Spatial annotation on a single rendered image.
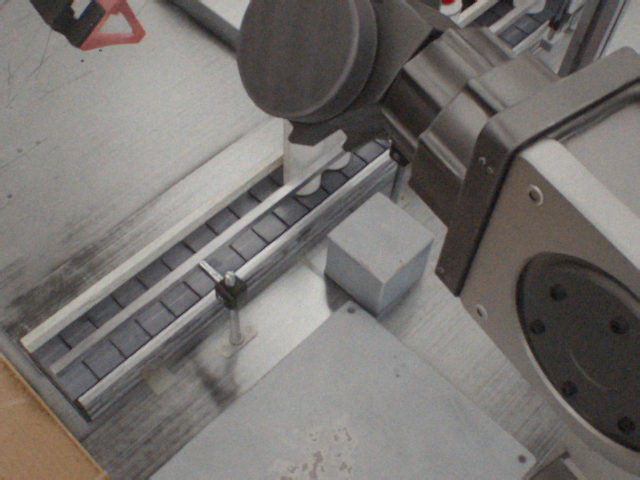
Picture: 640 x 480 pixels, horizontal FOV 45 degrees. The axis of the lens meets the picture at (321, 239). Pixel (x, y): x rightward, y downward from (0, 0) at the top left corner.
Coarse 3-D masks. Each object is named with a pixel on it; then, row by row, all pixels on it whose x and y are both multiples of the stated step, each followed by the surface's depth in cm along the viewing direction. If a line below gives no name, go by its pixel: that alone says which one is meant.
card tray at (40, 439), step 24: (0, 360) 95; (0, 384) 94; (24, 384) 94; (0, 408) 92; (24, 408) 92; (48, 408) 92; (0, 432) 90; (24, 432) 91; (48, 432) 91; (0, 456) 89; (24, 456) 89; (48, 456) 89; (72, 456) 89
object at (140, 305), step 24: (528, 0) 117; (504, 24) 114; (312, 168) 98; (288, 192) 95; (264, 216) 94; (216, 240) 91; (192, 264) 89; (168, 288) 88; (120, 312) 85; (96, 336) 84; (72, 360) 82
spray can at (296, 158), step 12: (288, 132) 95; (288, 144) 97; (288, 156) 99; (300, 156) 98; (312, 156) 98; (288, 168) 101; (300, 168) 100; (288, 180) 103; (312, 180) 103; (300, 192) 104; (312, 192) 105
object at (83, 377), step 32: (512, 0) 129; (512, 32) 125; (352, 160) 109; (256, 192) 105; (320, 192) 106; (224, 224) 102; (288, 224) 103; (160, 256) 99; (192, 256) 99; (224, 256) 99; (128, 288) 96; (192, 288) 97; (96, 320) 94; (160, 320) 94; (32, 352) 91; (64, 352) 91; (96, 352) 91; (128, 352) 92; (64, 384) 89
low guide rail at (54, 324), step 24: (480, 0) 124; (264, 168) 103; (240, 192) 102; (192, 216) 98; (168, 240) 97; (144, 264) 96; (96, 288) 92; (72, 312) 91; (24, 336) 88; (48, 336) 90
